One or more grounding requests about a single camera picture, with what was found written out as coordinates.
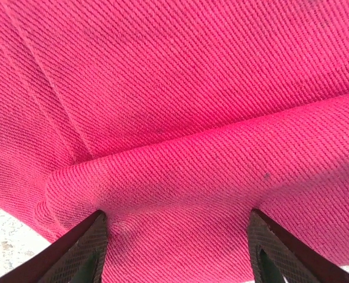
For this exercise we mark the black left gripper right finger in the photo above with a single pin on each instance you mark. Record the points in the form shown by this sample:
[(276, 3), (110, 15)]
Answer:
[(280, 256)]

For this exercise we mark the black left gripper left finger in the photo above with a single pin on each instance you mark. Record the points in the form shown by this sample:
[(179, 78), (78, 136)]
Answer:
[(80, 253)]

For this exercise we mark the pink long pants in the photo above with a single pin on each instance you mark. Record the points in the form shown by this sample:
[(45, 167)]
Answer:
[(174, 118)]

